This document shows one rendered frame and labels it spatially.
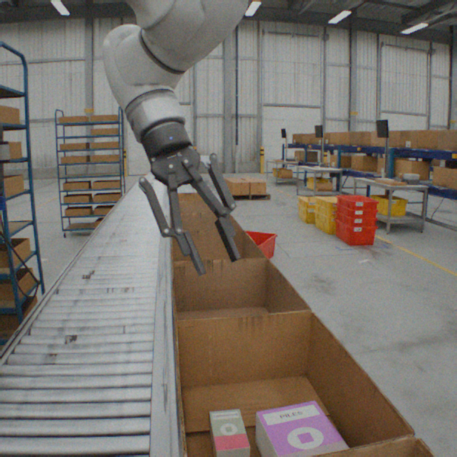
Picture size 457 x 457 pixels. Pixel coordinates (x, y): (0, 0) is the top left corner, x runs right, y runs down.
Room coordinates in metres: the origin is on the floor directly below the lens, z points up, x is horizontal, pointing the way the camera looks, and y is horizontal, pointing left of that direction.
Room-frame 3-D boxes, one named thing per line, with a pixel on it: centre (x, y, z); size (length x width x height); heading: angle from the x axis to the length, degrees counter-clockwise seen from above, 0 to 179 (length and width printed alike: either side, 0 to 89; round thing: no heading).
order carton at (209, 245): (1.29, 0.05, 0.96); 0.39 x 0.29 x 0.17; 9
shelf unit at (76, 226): (5.75, 2.11, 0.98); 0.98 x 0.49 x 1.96; 99
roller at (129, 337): (1.15, 0.49, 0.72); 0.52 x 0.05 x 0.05; 99
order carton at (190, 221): (1.68, 0.11, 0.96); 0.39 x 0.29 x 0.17; 9
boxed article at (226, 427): (0.51, 0.00, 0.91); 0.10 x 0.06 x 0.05; 9
